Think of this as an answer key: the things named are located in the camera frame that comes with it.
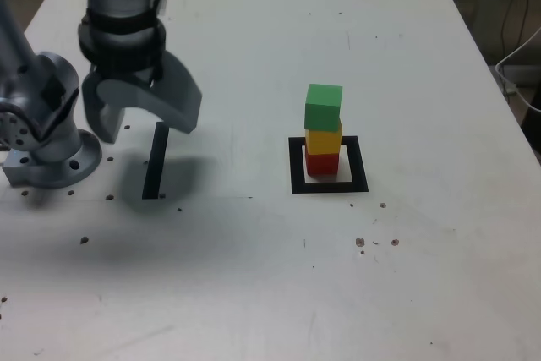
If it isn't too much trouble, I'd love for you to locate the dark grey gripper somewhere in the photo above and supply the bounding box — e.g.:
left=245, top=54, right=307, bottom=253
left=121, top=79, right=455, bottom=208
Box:
left=82, top=51, right=204, bottom=145

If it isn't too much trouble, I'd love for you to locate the green cube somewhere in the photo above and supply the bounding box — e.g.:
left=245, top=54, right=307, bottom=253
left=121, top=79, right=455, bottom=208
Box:
left=303, top=84, right=344, bottom=132

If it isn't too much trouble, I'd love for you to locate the yellow cube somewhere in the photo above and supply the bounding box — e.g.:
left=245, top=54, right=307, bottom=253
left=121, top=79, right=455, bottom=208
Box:
left=304, top=120, right=342, bottom=156

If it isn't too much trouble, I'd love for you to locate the red cube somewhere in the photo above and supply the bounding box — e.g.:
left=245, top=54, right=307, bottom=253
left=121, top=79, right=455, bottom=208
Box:
left=304, top=151, right=341, bottom=177

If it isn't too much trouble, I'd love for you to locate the black tape square outline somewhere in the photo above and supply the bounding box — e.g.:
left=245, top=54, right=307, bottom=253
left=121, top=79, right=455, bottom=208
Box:
left=287, top=135, right=369, bottom=195

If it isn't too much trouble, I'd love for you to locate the black tape strip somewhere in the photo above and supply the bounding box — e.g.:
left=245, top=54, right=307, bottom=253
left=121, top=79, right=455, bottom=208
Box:
left=141, top=122, right=170, bottom=200

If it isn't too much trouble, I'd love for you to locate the white cable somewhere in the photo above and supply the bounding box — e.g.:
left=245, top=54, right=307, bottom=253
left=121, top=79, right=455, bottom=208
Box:
left=494, top=25, right=541, bottom=113

